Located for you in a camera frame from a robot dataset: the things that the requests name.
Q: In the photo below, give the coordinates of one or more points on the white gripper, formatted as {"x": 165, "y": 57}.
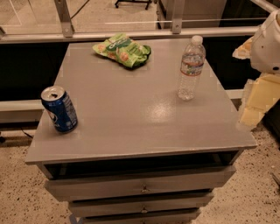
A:
{"x": 268, "y": 51}

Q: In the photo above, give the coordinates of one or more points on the bottom grey drawer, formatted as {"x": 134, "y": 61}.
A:
{"x": 163, "y": 217}

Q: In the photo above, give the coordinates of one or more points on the metal railing frame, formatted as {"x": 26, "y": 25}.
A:
{"x": 44, "y": 21}

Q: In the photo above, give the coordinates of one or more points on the top grey drawer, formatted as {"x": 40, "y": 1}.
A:
{"x": 139, "y": 184}

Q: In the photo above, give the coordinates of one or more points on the grey drawer cabinet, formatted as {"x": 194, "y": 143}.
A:
{"x": 132, "y": 121}

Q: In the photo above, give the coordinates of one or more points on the green rice chip bag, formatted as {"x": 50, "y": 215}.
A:
{"x": 124, "y": 50}

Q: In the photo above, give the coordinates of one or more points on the middle grey drawer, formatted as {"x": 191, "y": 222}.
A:
{"x": 140, "y": 204}

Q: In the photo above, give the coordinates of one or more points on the black chair base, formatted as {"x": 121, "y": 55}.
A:
{"x": 145, "y": 3}

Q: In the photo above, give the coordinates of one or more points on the grey drawer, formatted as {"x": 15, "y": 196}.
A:
{"x": 163, "y": 217}
{"x": 140, "y": 204}
{"x": 139, "y": 184}

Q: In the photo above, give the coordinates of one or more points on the blue pepsi can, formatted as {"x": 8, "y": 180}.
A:
{"x": 60, "y": 108}

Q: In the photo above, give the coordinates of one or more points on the clear plastic water bottle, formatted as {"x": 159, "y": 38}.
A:
{"x": 192, "y": 63}

